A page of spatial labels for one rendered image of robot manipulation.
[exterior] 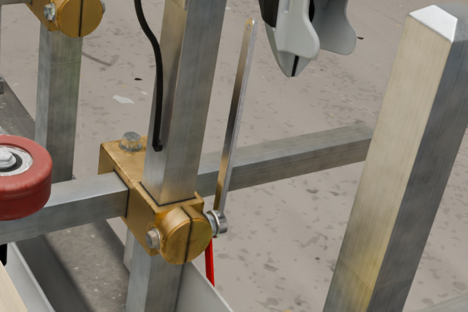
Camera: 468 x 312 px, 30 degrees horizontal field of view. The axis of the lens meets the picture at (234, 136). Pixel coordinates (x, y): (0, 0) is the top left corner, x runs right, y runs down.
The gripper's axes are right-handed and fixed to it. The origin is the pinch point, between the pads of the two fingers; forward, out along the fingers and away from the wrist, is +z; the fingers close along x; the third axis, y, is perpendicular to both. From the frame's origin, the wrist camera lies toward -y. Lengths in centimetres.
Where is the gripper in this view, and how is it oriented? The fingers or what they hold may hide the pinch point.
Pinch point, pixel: (288, 58)
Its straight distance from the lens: 72.8
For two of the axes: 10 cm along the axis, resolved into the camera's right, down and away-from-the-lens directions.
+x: 8.4, -1.6, 5.2
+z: -1.6, 8.4, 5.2
